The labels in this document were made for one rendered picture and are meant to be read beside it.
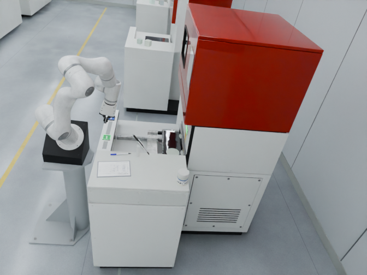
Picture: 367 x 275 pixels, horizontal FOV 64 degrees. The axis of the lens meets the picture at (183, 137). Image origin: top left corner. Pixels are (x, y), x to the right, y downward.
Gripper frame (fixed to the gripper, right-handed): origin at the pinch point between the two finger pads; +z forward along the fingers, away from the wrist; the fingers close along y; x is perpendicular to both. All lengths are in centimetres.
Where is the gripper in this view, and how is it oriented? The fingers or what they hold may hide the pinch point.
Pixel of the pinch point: (105, 120)
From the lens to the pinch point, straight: 212.5
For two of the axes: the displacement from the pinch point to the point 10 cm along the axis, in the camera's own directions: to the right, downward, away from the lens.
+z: -3.4, 7.7, 5.4
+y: -9.4, -2.3, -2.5
